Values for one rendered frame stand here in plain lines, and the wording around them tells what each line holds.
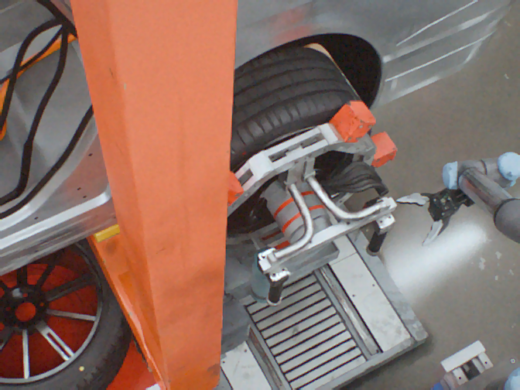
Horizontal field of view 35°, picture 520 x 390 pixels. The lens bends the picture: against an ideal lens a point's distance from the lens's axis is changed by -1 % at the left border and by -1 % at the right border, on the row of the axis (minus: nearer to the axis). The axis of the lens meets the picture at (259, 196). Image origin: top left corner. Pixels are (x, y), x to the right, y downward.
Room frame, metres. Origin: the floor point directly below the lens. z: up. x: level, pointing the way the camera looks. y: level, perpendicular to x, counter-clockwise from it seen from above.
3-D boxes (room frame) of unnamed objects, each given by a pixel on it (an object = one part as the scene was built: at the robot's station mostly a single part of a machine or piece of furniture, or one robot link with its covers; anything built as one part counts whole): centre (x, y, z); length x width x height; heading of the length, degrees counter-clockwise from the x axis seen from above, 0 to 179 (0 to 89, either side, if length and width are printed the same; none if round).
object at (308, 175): (1.10, -0.23, 1.03); 0.19 x 0.18 x 0.11; 35
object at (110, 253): (0.95, 0.35, 0.69); 0.52 x 0.17 x 0.35; 35
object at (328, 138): (1.15, -0.08, 0.85); 0.54 x 0.07 x 0.54; 125
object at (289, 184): (0.99, -0.07, 1.03); 0.19 x 0.18 x 0.11; 35
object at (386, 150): (1.33, -0.34, 0.85); 0.09 x 0.08 x 0.07; 125
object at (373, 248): (1.05, -0.35, 0.83); 0.04 x 0.04 x 0.16
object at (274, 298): (0.86, -0.08, 0.83); 0.04 x 0.04 x 0.16
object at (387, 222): (1.07, -0.34, 0.93); 0.09 x 0.05 x 0.05; 35
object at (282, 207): (1.09, -0.12, 0.85); 0.21 x 0.14 x 0.14; 35
